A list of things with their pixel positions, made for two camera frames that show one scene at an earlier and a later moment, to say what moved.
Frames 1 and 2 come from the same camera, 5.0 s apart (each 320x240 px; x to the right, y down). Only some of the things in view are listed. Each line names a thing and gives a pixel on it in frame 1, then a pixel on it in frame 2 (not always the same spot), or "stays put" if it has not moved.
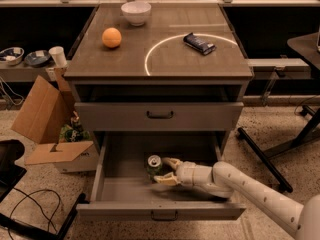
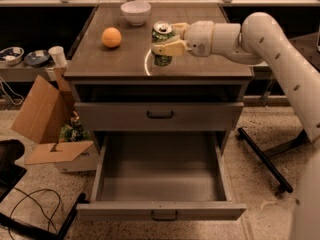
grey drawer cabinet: x=156 y=79 stays put
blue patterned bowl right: x=37 y=58 stays put
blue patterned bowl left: x=11 y=55 stays put
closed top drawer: x=159 y=116 stays put
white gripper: x=187 y=173 to x=200 y=37
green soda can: x=154 y=166 to x=162 y=30
